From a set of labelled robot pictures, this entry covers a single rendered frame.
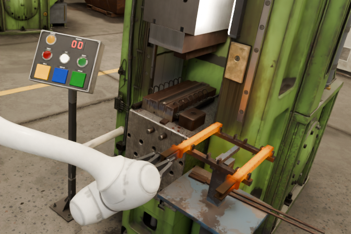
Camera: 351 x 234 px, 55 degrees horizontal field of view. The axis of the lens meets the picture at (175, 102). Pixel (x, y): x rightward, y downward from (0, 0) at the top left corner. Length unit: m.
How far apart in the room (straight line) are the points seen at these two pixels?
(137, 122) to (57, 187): 1.13
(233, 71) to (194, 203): 0.60
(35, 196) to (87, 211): 1.70
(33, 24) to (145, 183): 5.80
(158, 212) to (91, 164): 1.12
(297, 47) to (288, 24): 0.40
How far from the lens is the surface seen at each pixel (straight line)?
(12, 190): 2.73
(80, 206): 0.97
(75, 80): 1.85
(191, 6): 1.50
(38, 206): 2.57
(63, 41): 1.94
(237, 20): 1.51
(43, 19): 6.53
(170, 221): 1.90
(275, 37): 1.50
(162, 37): 1.60
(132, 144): 1.84
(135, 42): 1.92
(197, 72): 2.10
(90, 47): 1.87
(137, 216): 2.16
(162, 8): 1.59
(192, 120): 1.61
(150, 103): 1.74
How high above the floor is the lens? 1.70
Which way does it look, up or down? 24 degrees down
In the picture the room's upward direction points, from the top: 9 degrees clockwise
